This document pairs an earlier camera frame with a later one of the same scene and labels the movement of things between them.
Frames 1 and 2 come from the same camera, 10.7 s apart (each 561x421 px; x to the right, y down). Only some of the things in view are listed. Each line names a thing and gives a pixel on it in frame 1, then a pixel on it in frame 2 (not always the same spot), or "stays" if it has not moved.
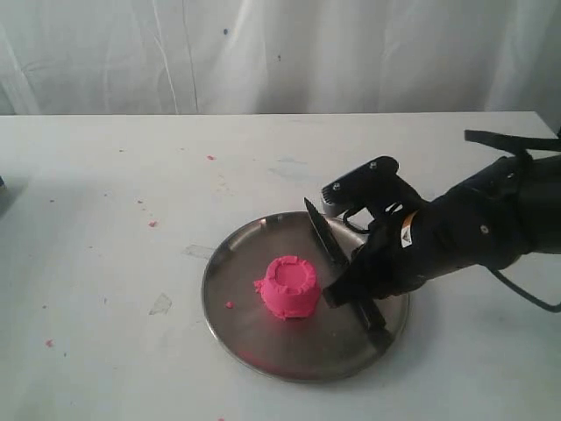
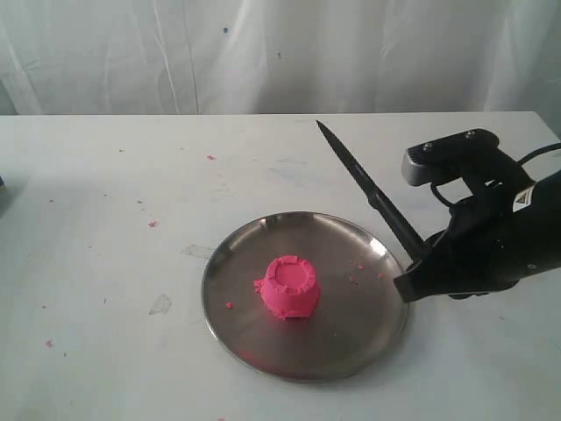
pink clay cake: (290, 288) stays
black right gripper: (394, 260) to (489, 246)
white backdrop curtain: (198, 57) stays
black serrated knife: (365, 310) to (369, 186)
